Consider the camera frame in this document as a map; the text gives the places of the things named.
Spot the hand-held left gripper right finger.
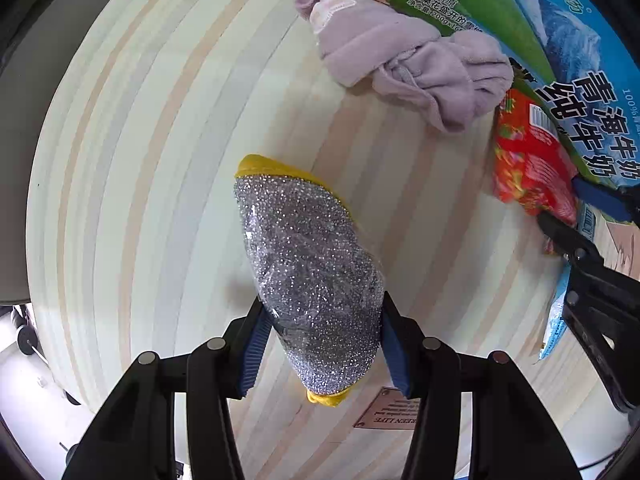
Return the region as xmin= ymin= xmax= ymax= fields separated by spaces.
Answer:
xmin=379 ymin=292 xmax=583 ymax=480

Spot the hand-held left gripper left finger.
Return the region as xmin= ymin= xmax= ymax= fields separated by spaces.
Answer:
xmin=62 ymin=298 xmax=275 ymax=480

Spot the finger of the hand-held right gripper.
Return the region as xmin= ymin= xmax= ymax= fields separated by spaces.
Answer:
xmin=536 ymin=211 xmax=640 ymax=413
xmin=571 ymin=175 xmax=640 ymax=223

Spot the red snack packet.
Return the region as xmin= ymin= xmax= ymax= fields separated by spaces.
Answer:
xmin=492 ymin=88 xmax=581 ymax=256

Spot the silver and yellow scrubbing sponge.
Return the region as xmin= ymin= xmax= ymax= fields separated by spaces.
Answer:
xmin=234 ymin=154 xmax=387 ymax=409

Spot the light blue packet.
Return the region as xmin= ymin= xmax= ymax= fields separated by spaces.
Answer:
xmin=538 ymin=200 xmax=601 ymax=361

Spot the brown label tag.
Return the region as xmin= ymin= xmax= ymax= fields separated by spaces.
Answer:
xmin=353 ymin=386 xmax=422 ymax=431

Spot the green and blue milk carton box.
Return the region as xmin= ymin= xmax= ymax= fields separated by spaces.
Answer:
xmin=386 ymin=0 xmax=640 ymax=281

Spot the striped table mat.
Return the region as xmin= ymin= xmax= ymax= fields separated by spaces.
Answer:
xmin=26 ymin=0 xmax=621 ymax=461

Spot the lilac fleece cloth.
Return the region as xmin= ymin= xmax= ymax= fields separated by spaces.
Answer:
xmin=293 ymin=0 xmax=515 ymax=134

